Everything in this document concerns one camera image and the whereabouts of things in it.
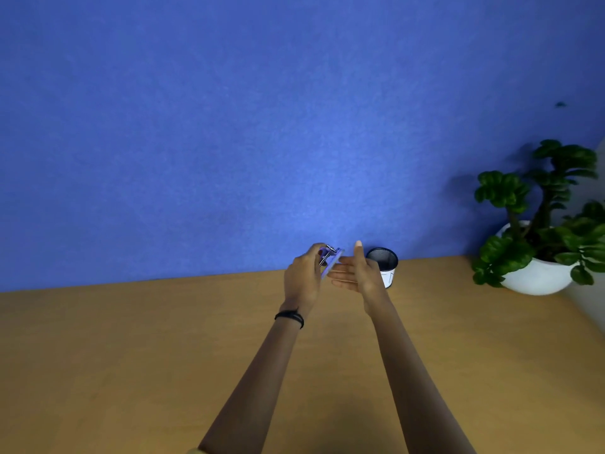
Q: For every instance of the green potted plant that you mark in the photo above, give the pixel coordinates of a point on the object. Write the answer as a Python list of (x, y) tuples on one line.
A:
[(539, 212)]

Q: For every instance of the black mesh pen cup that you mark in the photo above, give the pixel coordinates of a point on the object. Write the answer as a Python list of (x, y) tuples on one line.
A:
[(384, 264)]

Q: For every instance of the person's left thumb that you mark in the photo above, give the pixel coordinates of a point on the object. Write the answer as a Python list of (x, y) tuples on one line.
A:
[(318, 249)]

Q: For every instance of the black wrist band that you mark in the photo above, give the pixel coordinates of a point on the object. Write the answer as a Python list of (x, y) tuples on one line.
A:
[(290, 317)]

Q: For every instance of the person's right thumb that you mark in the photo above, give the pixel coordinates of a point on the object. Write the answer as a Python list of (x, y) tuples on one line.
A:
[(358, 252)]

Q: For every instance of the person's left hand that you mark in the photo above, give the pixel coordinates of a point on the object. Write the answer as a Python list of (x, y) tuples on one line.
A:
[(300, 281)]

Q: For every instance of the person's right forearm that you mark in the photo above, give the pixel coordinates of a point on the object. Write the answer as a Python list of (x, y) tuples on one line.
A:
[(411, 378)]

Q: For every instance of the white round plant pot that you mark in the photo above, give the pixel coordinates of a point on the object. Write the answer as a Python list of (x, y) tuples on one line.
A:
[(539, 276)]

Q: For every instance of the purple binder clip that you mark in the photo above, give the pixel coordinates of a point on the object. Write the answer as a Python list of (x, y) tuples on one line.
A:
[(329, 260)]

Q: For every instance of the person's left forearm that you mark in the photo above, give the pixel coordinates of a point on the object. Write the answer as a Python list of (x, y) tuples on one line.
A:
[(257, 382)]

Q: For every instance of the person's right hand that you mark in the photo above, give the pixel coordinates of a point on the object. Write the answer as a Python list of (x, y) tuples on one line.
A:
[(364, 278)]

